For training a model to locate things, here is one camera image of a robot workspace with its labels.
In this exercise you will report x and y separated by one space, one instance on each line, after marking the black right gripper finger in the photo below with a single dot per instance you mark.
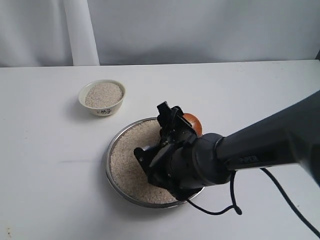
165 114
180 124

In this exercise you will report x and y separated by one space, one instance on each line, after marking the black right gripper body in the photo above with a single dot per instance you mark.
170 142

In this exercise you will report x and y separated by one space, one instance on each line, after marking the brown wooden cup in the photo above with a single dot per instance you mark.
195 123

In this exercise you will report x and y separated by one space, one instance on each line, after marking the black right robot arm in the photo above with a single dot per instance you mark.
192 162

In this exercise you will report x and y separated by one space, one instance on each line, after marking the ceramic bowl of rice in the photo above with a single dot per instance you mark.
102 97

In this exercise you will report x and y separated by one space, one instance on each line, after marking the steel tray of rice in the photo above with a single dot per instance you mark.
125 174

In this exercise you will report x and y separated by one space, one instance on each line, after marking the white curtain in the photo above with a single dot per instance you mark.
46 33

